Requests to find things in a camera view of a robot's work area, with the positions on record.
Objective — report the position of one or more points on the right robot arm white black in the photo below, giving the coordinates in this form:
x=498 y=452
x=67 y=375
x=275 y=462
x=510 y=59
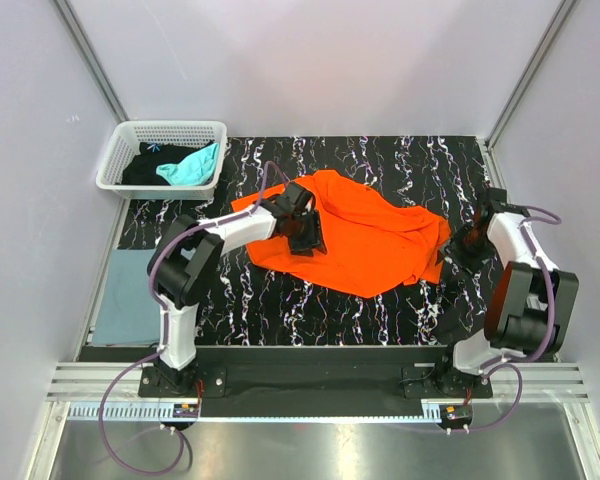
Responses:
x=531 y=306

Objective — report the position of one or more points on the orange t shirt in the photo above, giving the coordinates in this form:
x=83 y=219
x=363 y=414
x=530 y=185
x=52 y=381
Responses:
x=372 y=246

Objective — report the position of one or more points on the aluminium frame rail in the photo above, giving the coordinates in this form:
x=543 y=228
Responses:
x=538 y=382

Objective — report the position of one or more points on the white plastic laundry basket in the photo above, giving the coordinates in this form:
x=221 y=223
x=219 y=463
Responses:
x=124 y=144

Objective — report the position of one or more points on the left corner aluminium post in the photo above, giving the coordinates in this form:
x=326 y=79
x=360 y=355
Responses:
x=79 y=37

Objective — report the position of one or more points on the teal t shirt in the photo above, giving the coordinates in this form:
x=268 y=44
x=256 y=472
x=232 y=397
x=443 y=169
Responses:
x=196 y=169

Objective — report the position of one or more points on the folded grey-blue t shirt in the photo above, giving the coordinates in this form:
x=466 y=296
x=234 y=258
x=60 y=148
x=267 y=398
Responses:
x=128 y=313

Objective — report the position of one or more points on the slotted cable duct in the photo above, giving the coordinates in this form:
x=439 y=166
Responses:
x=216 y=410

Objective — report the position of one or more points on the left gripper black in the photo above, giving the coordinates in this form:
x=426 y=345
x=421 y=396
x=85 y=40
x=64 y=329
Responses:
x=314 y=238

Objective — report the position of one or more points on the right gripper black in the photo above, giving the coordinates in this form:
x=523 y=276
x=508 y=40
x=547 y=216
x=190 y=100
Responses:
x=459 y=259

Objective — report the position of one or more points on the black marbled table mat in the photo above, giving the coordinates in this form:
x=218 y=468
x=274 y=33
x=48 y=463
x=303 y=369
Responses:
x=250 y=306

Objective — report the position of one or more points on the black t shirt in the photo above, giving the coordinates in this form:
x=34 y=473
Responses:
x=141 y=169

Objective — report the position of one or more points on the corner aluminium post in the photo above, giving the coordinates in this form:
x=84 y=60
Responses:
x=79 y=37
x=550 y=35

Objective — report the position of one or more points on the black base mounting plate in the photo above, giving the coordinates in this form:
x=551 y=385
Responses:
x=414 y=372

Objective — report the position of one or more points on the right corner aluminium post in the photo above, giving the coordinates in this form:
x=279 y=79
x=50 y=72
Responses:
x=550 y=35

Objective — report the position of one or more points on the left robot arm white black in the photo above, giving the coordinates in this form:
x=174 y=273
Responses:
x=183 y=263

